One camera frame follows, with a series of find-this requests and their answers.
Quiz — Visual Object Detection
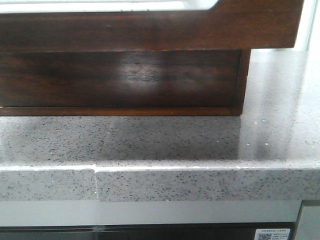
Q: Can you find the dark wooden drawer cabinet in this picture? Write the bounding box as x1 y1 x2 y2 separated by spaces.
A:
0 48 252 117

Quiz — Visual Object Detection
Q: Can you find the dark appliance under counter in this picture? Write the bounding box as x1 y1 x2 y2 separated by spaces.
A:
0 222 295 240

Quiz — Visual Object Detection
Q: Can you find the white QR code label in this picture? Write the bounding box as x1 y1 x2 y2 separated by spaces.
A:
254 228 291 240

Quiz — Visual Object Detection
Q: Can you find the white curtain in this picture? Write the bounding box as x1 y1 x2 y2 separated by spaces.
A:
293 0 320 53

